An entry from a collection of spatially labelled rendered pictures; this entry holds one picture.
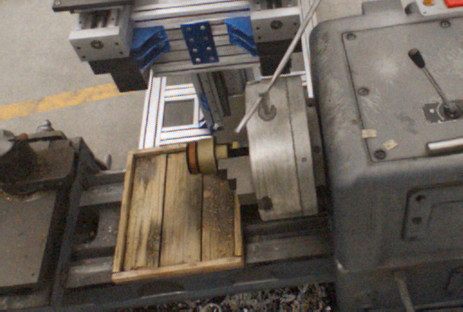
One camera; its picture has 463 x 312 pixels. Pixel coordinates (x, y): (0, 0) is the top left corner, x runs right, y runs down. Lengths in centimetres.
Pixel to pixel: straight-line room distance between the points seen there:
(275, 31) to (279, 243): 57
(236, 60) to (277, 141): 73
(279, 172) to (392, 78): 30
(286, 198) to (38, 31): 267
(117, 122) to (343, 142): 197
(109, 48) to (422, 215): 95
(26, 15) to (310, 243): 276
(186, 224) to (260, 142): 40
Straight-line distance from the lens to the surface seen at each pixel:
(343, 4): 323
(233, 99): 119
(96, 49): 161
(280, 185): 110
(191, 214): 141
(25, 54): 347
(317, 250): 134
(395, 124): 105
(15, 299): 143
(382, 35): 121
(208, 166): 122
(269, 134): 108
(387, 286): 147
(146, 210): 145
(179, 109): 253
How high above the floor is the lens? 209
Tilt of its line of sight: 50 degrees down
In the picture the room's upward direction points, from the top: 8 degrees counter-clockwise
